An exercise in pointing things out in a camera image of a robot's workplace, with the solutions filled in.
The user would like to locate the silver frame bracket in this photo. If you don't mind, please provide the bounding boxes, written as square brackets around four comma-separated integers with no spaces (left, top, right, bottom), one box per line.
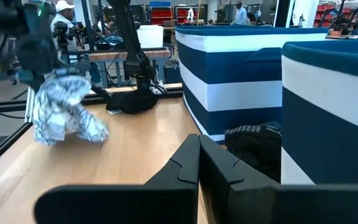
[24,86,36,124]

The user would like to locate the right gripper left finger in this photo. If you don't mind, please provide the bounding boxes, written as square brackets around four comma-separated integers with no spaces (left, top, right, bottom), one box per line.
[34,133,201,224]

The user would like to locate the red storage shelving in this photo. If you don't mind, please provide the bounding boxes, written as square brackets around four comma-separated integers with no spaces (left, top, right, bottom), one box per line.
[149,1,198,26]

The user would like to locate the white plastic box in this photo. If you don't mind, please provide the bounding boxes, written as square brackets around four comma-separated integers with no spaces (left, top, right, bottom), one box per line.
[136,24,165,49]

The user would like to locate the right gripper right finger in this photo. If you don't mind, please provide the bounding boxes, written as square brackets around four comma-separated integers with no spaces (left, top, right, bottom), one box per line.
[199,134,358,224]

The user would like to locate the white grey patterned garment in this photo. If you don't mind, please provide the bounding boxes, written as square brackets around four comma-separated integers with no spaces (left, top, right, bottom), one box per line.
[31,73,111,147]

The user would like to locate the person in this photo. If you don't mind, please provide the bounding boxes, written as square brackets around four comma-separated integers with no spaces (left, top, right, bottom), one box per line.
[50,0,78,52]
[230,1,250,26]

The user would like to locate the wooden workbench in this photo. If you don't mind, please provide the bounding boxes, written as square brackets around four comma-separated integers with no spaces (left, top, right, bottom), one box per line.
[88,48,171,88]

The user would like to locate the black Puma garment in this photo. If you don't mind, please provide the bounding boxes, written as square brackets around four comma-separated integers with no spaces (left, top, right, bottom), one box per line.
[224,121,283,184]

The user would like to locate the plain black garment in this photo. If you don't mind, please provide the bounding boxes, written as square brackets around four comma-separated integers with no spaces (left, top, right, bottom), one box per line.
[106,90,160,115]

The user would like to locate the navy white striped fabric bin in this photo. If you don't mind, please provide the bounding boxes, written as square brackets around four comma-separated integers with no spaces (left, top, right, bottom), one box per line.
[175,25,329,142]
[280,39,358,186]

